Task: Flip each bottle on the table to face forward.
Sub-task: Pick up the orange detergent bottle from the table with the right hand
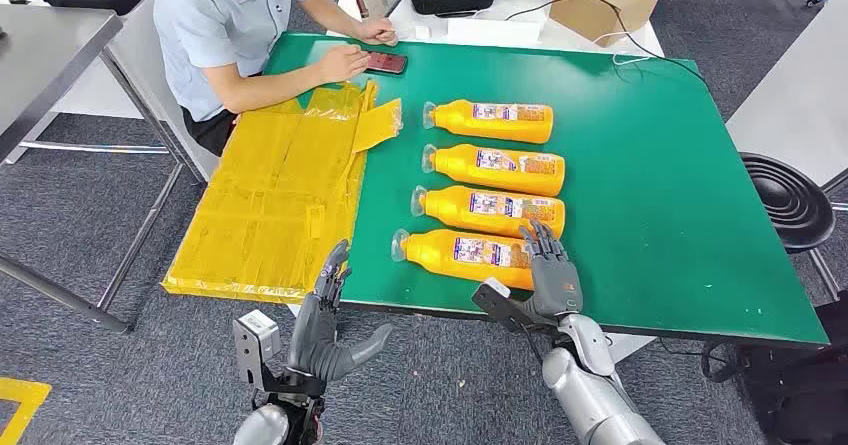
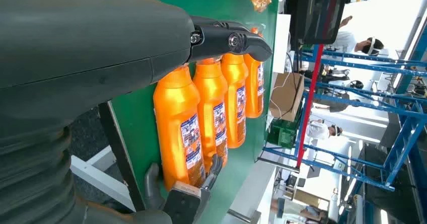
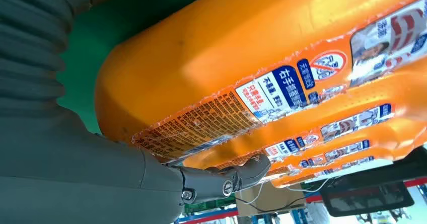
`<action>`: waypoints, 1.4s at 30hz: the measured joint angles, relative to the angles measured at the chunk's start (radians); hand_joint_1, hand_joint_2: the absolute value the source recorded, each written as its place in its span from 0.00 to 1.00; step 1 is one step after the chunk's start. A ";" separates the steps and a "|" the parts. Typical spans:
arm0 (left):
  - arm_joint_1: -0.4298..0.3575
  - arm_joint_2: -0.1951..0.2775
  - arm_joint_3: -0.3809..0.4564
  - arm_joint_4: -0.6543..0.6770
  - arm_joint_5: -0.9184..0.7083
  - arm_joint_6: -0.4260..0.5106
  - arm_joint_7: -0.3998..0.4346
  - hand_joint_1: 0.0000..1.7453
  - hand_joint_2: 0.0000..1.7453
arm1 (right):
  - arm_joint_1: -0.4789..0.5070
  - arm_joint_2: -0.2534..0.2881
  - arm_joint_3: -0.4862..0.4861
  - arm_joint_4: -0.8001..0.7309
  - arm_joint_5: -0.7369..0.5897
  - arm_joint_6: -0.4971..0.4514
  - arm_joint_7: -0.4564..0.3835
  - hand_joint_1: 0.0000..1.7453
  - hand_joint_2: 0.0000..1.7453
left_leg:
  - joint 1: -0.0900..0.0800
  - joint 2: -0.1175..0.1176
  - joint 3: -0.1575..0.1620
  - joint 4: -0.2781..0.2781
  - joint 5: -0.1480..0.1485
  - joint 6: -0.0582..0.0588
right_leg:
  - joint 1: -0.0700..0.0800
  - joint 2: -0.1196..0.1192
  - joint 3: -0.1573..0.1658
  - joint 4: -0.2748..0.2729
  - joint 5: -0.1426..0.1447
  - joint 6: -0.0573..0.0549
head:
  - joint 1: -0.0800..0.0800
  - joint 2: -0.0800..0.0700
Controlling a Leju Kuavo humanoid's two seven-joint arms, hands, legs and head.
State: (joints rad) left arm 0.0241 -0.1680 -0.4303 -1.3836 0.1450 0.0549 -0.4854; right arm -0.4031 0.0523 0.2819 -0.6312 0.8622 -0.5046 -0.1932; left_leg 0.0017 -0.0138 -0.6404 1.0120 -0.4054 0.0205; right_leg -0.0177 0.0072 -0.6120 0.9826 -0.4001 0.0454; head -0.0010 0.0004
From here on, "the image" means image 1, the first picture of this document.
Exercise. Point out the person's left forearm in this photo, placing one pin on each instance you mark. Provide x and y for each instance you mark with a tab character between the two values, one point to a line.
331	18

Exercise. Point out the black bag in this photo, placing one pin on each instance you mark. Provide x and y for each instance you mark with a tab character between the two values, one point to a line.
795	389

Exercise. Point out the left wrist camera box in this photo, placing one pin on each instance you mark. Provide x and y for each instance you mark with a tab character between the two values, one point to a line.
255	342

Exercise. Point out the flat white box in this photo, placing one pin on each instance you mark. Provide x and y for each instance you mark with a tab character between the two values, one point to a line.
497	31

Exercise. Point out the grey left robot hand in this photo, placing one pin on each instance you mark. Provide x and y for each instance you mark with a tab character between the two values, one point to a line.
314	342

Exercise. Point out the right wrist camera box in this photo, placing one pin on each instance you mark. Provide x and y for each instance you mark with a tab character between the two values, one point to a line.
493	296

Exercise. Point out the person's right forearm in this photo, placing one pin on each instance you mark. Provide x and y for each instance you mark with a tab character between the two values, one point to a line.
272	87

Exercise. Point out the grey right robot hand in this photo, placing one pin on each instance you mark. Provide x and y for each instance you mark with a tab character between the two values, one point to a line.
556	283

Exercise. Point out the person's right hand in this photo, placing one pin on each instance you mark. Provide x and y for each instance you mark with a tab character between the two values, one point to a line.
341	66

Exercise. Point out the orange detergent bottle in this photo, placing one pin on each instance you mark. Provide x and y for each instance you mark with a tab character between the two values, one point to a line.
464	120
430	256
457	164
444	207

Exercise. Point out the brown cardboard box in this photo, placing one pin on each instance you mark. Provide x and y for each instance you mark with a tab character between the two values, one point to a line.
603	5

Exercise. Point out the person's left hand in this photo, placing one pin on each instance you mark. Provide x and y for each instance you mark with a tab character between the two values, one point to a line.
378	31

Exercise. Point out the steel table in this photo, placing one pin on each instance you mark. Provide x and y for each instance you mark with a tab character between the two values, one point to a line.
40	58

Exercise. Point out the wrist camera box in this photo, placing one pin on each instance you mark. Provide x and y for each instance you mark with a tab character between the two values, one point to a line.
255	342
493	296

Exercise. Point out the light grey table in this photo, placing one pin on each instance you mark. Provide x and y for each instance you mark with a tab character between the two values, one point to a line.
795	97
132	51

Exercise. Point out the white table leg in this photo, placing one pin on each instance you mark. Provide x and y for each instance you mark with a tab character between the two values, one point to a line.
629	348

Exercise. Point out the black round stool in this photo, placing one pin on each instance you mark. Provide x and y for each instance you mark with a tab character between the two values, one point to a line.
788	203

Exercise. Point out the person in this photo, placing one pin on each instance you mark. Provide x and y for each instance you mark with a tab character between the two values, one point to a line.
212	31

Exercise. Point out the small white charger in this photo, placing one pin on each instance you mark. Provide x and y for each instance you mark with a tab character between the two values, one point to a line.
422	32

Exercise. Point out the white table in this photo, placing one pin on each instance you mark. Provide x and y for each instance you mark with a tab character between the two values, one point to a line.
438	26

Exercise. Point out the yellow taped cardboard sheet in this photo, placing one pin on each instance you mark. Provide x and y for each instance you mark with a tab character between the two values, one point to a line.
265	197

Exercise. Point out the dark smartphone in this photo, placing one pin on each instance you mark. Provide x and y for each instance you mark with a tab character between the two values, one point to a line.
391	64

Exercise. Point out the green table mat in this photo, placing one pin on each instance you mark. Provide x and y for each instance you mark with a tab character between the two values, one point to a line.
662	197

